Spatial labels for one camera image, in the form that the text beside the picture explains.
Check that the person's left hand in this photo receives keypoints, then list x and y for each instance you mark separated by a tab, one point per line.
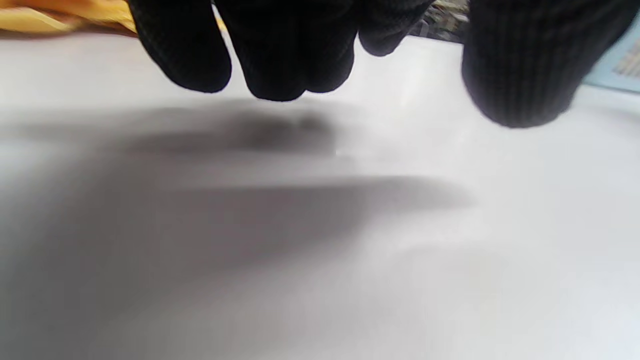
290	45

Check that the yellow square towel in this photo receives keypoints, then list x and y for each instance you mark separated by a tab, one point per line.
60	15

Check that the light blue plastic basket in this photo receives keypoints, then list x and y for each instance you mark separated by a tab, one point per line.
620	65

